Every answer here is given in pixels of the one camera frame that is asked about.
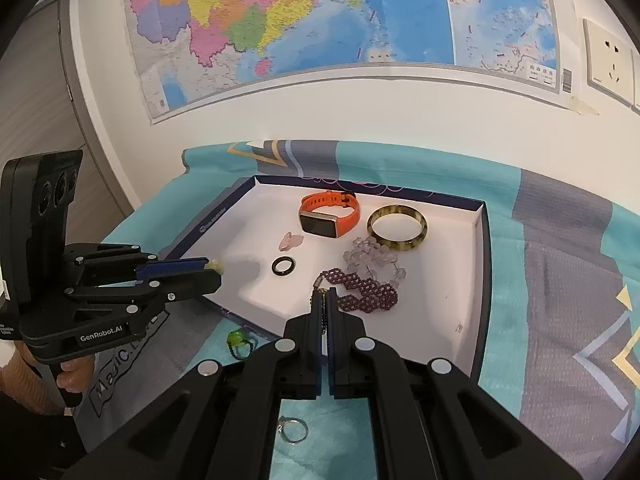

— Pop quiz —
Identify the wall map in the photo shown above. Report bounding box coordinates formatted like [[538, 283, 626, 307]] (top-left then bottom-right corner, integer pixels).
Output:
[[122, 0, 561, 127]]

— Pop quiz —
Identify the silver ring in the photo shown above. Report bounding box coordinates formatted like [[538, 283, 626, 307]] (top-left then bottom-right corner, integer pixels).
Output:
[[277, 417, 308, 445]]

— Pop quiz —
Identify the clear crystal bracelet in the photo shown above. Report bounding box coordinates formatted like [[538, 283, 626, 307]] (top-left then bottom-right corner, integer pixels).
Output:
[[342, 237, 407, 283]]

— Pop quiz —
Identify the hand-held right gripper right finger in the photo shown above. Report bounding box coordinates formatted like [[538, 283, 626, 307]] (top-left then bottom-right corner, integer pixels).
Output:
[[327, 301, 583, 480]]

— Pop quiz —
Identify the white wall socket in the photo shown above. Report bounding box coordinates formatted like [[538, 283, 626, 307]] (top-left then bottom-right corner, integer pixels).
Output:
[[582, 17, 640, 113]]

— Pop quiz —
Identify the teal and grey printed blanket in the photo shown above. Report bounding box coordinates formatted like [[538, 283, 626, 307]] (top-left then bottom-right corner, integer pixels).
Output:
[[75, 139, 640, 480]]

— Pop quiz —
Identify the purple beaded bracelet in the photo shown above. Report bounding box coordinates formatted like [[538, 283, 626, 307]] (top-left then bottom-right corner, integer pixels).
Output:
[[312, 268, 399, 341]]

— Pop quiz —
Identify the piece of tape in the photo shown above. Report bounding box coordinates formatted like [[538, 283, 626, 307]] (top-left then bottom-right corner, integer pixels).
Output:
[[570, 95, 600, 117]]

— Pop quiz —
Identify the dark blue shallow box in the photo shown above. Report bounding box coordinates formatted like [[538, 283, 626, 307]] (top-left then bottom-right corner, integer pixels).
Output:
[[162, 175, 493, 378]]

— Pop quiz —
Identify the green bead ring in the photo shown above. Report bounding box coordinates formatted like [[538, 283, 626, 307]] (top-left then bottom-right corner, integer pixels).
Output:
[[226, 327, 258, 360]]

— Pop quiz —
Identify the person's left hand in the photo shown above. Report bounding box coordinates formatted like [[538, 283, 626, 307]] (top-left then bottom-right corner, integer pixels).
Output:
[[55, 356, 97, 394]]

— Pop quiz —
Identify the amber bangle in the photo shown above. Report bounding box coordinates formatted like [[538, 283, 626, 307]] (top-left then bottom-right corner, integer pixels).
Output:
[[366, 205, 428, 251]]

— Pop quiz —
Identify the orange smart watch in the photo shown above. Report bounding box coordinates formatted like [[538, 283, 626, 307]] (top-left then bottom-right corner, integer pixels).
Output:
[[298, 191, 361, 238]]

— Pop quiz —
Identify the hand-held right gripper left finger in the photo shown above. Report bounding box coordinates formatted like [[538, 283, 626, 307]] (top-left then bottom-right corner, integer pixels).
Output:
[[62, 294, 329, 480]]

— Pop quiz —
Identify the person's dark jacket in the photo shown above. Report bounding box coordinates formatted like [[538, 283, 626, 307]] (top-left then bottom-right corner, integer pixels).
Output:
[[0, 400, 86, 480]]

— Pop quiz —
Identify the grey cabinet door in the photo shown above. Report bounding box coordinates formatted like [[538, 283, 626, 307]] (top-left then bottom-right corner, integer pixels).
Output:
[[0, 0, 136, 221]]

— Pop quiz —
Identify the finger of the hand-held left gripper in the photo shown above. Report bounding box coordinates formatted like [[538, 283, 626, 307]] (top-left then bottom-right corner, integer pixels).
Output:
[[62, 242, 211, 287], [66, 269, 224, 312]]

